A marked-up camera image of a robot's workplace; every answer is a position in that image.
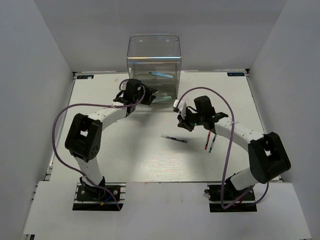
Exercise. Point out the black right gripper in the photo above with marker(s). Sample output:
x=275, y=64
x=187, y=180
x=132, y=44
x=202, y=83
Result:
x=184, y=121

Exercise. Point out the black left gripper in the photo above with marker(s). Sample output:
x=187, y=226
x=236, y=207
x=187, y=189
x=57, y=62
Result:
x=148, y=98

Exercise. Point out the clear plastic drawer organizer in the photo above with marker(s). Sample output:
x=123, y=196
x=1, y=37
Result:
x=156, y=52

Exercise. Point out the green utility knife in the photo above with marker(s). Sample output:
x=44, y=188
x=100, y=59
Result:
x=163, y=98

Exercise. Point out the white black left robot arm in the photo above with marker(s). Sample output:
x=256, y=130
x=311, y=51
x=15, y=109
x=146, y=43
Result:
x=84, y=136

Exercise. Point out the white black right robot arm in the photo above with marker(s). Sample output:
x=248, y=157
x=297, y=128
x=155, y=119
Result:
x=266, y=152

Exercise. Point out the green ink pen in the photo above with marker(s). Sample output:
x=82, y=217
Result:
x=212, y=143

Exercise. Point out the red ink pen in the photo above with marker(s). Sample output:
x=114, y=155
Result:
x=207, y=140

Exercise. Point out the purple ink pen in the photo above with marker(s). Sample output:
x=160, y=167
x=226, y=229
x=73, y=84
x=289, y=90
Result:
x=173, y=138

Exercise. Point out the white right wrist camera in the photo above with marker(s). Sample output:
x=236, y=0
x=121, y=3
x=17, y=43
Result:
x=180, y=106

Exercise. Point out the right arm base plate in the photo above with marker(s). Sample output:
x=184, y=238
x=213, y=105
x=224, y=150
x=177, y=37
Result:
x=243, y=205

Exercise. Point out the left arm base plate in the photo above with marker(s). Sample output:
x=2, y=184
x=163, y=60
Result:
x=86, y=200

